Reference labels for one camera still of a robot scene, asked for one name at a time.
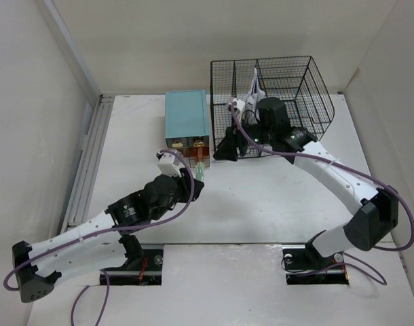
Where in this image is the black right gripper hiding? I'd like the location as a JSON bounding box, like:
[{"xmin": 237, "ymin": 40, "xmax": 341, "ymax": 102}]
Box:
[{"xmin": 212, "ymin": 115, "xmax": 274, "ymax": 162}]

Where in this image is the green highlighter marker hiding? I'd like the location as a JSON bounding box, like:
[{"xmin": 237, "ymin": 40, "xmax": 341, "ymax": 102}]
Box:
[{"xmin": 195, "ymin": 162, "xmax": 205, "ymax": 182}]

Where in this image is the wooden drawer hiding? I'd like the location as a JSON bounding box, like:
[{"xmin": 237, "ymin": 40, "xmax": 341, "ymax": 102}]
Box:
[{"xmin": 188, "ymin": 146, "xmax": 210, "ymax": 168}]

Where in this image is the white Canon paper booklet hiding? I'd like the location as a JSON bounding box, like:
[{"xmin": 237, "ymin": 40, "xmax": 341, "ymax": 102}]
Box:
[{"xmin": 245, "ymin": 68, "xmax": 266, "ymax": 108}]

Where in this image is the orange highlighter marker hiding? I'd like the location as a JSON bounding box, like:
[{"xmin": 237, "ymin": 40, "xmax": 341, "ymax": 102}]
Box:
[{"xmin": 194, "ymin": 146, "xmax": 208, "ymax": 162}]

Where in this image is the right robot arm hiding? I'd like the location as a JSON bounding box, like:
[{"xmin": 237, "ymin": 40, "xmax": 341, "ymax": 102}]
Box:
[{"xmin": 214, "ymin": 97, "xmax": 399, "ymax": 270}]

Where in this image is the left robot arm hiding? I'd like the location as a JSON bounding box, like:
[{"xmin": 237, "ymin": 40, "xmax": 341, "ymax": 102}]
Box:
[{"xmin": 12, "ymin": 169, "xmax": 204, "ymax": 303}]

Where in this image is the teal wooden drawer box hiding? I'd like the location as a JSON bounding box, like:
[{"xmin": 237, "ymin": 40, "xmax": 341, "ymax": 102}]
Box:
[{"xmin": 165, "ymin": 90, "xmax": 210, "ymax": 158}]

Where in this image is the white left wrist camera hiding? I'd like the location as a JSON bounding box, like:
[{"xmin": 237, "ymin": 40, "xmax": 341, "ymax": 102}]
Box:
[{"xmin": 157, "ymin": 149, "xmax": 184, "ymax": 177}]

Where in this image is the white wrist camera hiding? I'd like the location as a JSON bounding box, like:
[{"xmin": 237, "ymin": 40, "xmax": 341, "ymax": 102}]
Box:
[
  {"xmin": 157, "ymin": 149, "xmax": 184, "ymax": 177},
  {"xmin": 227, "ymin": 98, "xmax": 246, "ymax": 120}
]

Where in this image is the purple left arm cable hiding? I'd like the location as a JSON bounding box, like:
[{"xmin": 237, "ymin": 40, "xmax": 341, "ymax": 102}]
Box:
[{"xmin": 2, "ymin": 149, "xmax": 196, "ymax": 326}]

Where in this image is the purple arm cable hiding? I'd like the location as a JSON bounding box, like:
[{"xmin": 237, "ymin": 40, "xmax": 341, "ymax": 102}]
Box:
[
  {"xmin": 2, "ymin": 149, "xmax": 196, "ymax": 326},
  {"xmin": 230, "ymin": 101, "xmax": 414, "ymax": 287}
]

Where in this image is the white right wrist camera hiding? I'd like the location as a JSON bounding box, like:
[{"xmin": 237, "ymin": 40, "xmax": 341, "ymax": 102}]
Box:
[{"xmin": 227, "ymin": 98, "xmax": 246, "ymax": 120}]

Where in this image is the black wire mesh organizer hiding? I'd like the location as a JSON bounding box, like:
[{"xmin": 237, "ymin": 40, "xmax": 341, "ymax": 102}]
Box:
[{"xmin": 210, "ymin": 56, "xmax": 335, "ymax": 160}]

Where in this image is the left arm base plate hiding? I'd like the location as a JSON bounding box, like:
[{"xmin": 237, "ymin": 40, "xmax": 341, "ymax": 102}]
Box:
[{"xmin": 105, "ymin": 244, "xmax": 164, "ymax": 286}]

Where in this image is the aluminium frame rail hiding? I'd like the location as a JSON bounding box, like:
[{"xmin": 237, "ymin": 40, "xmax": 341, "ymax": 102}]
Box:
[{"xmin": 56, "ymin": 94, "xmax": 115, "ymax": 234}]

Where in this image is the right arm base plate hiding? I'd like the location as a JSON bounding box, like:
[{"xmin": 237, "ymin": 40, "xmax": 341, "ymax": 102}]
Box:
[{"xmin": 281, "ymin": 244, "xmax": 349, "ymax": 285}]

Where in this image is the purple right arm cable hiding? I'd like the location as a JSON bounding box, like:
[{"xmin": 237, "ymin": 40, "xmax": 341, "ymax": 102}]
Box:
[{"xmin": 230, "ymin": 101, "xmax": 414, "ymax": 287}]

